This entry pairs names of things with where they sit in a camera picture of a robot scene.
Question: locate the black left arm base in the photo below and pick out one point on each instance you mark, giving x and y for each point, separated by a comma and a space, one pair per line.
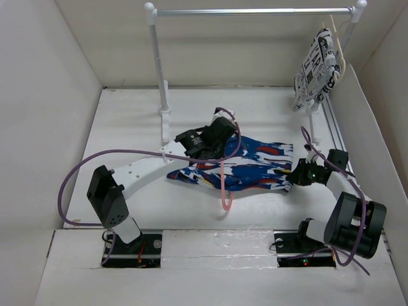
145, 254

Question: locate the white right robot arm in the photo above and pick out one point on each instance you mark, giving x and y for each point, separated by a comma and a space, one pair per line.
355, 219

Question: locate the white foam front board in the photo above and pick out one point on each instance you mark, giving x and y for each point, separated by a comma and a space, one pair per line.
218, 249

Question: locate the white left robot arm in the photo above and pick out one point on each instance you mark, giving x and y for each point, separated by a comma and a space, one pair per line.
109, 189

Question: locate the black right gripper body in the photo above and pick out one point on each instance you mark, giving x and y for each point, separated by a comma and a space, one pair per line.
309, 173

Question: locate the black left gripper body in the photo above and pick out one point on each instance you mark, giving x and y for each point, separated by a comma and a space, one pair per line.
218, 152

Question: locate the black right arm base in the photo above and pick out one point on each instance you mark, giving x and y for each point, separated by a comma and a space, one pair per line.
303, 247

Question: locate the blue white red patterned trousers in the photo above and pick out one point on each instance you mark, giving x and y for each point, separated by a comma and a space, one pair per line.
255, 165

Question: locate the black white printed garment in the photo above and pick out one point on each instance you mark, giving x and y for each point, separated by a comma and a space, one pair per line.
318, 72

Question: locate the cream plastic hanger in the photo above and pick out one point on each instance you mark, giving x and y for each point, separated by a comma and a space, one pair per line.
339, 55

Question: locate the pink plastic hanger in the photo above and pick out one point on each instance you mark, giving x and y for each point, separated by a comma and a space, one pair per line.
226, 202

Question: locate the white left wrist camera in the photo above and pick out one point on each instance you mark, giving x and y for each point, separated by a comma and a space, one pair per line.
224, 116

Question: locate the white metal clothes rack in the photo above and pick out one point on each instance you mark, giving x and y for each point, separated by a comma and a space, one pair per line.
152, 14

